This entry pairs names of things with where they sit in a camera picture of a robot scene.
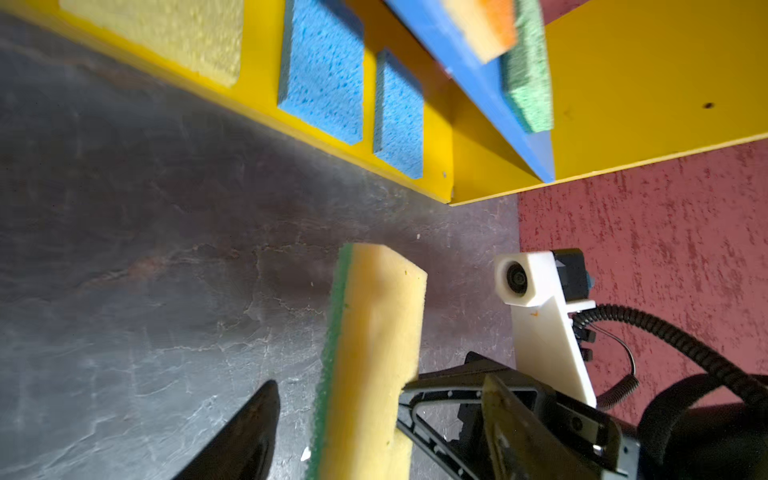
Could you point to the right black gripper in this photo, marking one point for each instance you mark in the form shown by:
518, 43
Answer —
592, 436

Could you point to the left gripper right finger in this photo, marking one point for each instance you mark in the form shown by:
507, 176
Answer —
520, 446

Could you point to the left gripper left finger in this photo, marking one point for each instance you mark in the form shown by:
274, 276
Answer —
244, 448

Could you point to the green scrub sponge dark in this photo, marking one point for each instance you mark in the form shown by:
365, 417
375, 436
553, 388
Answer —
371, 352

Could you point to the light green sponge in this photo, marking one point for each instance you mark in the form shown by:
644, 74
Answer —
526, 78

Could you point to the orange sponge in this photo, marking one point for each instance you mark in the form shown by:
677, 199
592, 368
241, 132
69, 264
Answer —
488, 26

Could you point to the yellow sponge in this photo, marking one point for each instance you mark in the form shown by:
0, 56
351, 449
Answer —
203, 36

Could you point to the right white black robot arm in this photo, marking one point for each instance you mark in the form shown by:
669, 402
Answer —
678, 439

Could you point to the yellow shelf unit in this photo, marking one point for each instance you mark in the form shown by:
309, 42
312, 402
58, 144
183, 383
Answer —
634, 82

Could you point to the blue lower shelf board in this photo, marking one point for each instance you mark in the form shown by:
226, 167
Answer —
429, 22

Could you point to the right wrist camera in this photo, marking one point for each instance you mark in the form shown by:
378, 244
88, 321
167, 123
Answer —
544, 343

